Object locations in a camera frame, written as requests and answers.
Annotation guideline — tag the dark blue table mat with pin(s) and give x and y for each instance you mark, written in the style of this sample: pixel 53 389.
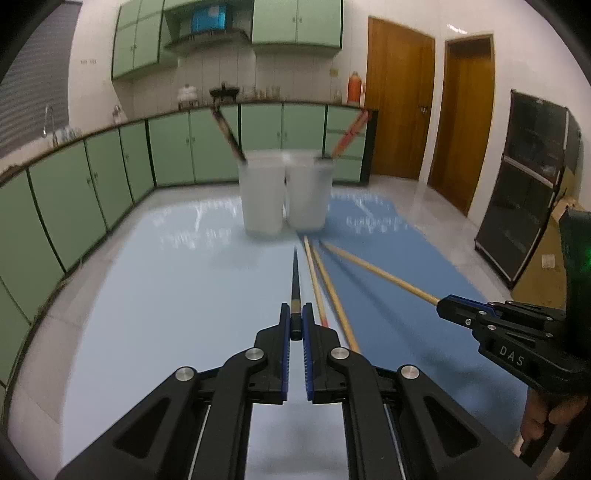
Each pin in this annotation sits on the dark blue table mat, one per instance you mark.
pixel 392 258

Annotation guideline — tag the dark brown chopstick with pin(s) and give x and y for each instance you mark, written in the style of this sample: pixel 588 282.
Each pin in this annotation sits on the dark brown chopstick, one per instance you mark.
pixel 228 134

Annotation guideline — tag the black chopstick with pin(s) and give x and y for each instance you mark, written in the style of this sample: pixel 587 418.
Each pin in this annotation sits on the black chopstick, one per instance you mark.
pixel 296 286

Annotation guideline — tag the green kitchen cabinets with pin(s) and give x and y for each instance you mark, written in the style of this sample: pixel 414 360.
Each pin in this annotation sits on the green kitchen cabinets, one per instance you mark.
pixel 286 21
pixel 69 184

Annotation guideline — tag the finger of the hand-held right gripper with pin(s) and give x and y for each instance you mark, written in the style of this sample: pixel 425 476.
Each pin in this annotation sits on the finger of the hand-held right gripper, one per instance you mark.
pixel 457 308
pixel 512 328

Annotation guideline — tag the green lower kitchen cabinets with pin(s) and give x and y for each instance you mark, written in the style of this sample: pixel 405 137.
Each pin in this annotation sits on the green lower kitchen cabinets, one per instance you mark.
pixel 69 184

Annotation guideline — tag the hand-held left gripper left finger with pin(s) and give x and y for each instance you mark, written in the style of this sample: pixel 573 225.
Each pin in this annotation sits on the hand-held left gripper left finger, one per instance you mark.
pixel 285 350

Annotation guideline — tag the orange thermos flask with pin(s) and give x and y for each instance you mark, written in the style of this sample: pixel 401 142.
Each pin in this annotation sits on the orange thermos flask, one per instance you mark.
pixel 354 87

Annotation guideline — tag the white two-compartment utensil holder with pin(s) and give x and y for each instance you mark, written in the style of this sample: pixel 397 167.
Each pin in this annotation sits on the white two-compartment utensil holder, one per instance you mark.
pixel 263 194

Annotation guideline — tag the light blue table mat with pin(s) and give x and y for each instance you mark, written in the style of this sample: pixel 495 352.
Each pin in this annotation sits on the light blue table mat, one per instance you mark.
pixel 161 286

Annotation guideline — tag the metal kitchen faucet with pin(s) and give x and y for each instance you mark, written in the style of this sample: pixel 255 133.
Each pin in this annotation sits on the metal kitchen faucet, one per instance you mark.
pixel 48 122

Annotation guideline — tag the plain light wooden chopstick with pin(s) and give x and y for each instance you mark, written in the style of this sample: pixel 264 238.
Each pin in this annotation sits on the plain light wooden chopstick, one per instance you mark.
pixel 378 272
pixel 334 300

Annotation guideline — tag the black glass-door cabinet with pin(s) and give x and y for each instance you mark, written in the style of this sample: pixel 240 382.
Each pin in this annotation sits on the black glass-door cabinet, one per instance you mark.
pixel 526 184

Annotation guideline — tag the group of glass jars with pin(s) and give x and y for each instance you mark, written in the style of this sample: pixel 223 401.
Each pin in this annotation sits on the group of glass jars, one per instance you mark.
pixel 263 93

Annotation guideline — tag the grey window blind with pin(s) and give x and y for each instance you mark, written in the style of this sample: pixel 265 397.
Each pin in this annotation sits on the grey window blind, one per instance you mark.
pixel 41 83

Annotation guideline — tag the small metal kettle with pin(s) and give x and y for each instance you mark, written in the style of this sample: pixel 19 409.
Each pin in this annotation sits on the small metal kettle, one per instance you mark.
pixel 118 114

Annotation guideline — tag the white cooking pot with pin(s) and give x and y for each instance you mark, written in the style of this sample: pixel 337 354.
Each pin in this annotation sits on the white cooking pot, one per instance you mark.
pixel 188 94

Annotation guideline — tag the orange red chopstick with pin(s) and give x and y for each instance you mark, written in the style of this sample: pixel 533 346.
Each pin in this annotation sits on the orange red chopstick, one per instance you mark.
pixel 351 131

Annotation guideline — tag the person's right hand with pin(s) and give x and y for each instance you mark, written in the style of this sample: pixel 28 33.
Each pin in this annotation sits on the person's right hand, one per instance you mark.
pixel 533 415

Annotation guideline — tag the wide brown wooden door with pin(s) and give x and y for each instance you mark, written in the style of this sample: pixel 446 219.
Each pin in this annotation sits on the wide brown wooden door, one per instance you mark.
pixel 397 101

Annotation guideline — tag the black wok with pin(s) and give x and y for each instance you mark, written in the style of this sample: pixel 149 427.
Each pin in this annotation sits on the black wok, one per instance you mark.
pixel 224 93

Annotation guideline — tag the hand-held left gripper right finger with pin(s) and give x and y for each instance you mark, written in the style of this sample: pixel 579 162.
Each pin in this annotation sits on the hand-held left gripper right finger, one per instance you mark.
pixel 307 355

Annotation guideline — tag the narrow brown wooden door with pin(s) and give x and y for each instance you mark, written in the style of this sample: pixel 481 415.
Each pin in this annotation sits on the narrow brown wooden door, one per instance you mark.
pixel 466 124

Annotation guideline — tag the green upper kitchen cabinets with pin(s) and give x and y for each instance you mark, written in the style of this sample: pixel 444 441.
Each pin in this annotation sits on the green upper kitchen cabinets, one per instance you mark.
pixel 286 21

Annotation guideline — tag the black range hood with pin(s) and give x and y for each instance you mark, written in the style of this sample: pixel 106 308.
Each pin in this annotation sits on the black range hood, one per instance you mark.
pixel 207 41

